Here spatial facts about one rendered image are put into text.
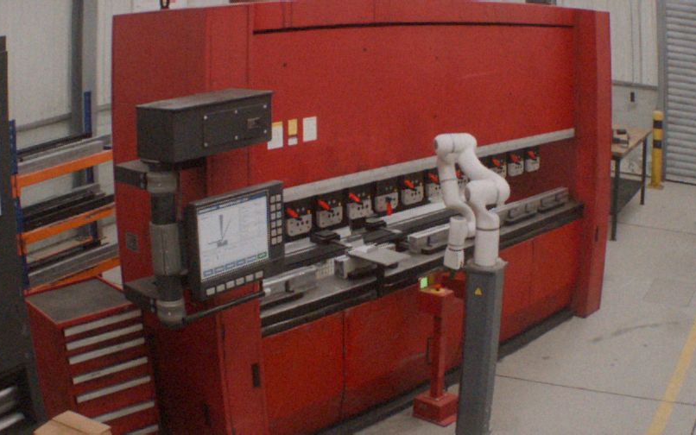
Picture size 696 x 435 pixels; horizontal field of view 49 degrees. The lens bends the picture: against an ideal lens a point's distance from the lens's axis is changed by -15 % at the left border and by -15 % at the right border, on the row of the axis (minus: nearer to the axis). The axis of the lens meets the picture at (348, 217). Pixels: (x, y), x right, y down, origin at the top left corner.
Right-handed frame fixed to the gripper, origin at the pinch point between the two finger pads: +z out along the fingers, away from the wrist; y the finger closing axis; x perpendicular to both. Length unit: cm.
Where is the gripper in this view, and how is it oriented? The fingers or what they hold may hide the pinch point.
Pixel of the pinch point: (452, 275)
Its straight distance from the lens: 463.3
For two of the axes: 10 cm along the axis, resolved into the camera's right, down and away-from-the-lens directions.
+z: -0.5, 9.5, 3.2
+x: 6.9, -1.9, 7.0
